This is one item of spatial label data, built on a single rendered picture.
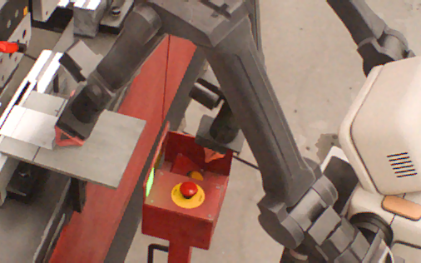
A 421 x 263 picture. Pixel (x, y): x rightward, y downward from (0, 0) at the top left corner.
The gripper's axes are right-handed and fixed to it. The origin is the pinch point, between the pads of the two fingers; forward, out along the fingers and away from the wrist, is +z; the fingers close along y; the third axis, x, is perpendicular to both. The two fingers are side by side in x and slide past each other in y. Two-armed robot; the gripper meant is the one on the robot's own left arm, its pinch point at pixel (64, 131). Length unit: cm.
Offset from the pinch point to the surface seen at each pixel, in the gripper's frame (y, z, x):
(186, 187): -11.3, 6.6, 30.4
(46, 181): 2.9, 14.3, 3.3
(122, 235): -44, 86, 46
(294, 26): -176, 76, 77
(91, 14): -43.3, 11.9, -6.8
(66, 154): 4.0, 0.4, 2.4
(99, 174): 6.3, -3.6, 9.3
